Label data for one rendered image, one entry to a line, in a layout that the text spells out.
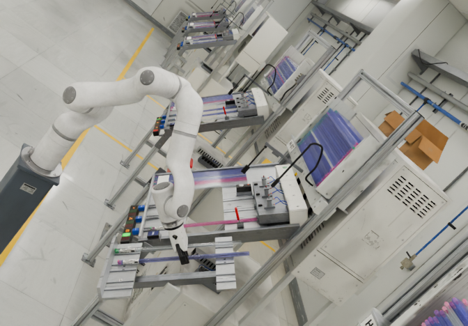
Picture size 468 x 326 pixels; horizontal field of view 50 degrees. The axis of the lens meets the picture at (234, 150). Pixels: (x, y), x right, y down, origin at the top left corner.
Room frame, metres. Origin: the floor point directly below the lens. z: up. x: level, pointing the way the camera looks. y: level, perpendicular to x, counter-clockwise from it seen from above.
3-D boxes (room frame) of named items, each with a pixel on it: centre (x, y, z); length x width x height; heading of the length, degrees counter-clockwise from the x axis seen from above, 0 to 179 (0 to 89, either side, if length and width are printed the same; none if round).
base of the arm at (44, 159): (1.94, 0.60, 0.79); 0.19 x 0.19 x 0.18
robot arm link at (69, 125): (1.97, 0.58, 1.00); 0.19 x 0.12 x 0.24; 155
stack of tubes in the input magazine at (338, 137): (2.38, -0.36, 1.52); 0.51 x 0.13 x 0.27; 17
